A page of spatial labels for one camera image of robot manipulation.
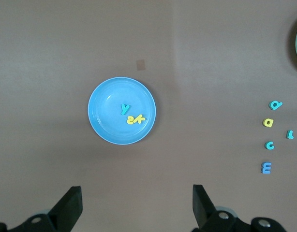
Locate teal foam letter y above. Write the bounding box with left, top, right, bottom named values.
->
left=120, top=103, right=131, bottom=116

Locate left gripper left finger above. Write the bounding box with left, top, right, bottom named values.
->
left=0, top=185, right=83, bottom=232

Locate blue round plate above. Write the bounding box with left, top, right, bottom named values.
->
left=88, top=76, right=157, bottom=145

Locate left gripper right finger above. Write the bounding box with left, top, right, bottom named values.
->
left=192, top=184, right=284, bottom=232

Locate teal foam letter d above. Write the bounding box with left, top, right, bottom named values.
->
left=268, top=100, right=283, bottom=111

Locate blue foam letter m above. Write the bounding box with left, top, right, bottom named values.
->
left=261, top=161, right=272, bottom=174

